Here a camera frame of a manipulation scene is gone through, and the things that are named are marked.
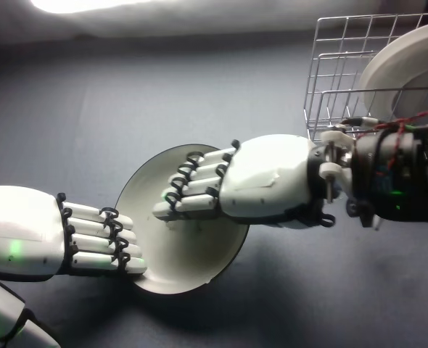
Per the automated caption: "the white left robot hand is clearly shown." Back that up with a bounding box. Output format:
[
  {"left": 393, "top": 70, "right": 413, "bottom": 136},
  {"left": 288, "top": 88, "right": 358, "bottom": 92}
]
[{"left": 0, "top": 185, "right": 149, "bottom": 348}]

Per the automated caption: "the white plate with black rim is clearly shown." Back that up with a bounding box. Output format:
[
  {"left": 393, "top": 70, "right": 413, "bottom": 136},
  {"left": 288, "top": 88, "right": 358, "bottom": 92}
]
[
  {"left": 115, "top": 143, "right": 251, "bottom": 295},
  {"left": 357, "top": 17, "right": 428, "bottom": 123}
]

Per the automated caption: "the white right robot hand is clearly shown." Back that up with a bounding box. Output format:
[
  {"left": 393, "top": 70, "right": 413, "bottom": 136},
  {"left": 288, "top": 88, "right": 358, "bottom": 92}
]
[{"left": 152, "top": 133, "right": 337, "bottom": 230}]

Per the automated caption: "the silver wire dish rack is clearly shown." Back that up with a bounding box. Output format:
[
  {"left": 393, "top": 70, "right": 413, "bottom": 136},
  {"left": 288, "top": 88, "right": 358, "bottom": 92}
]
[{"left": 303, "top": 12, "right": 428, "bottom": 141}]

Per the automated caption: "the grey table cloth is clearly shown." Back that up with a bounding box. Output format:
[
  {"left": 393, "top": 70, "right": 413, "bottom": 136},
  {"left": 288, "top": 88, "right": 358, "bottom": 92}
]
[{"left": 0, "top": 32, "right": 428, "bottom": 348}]

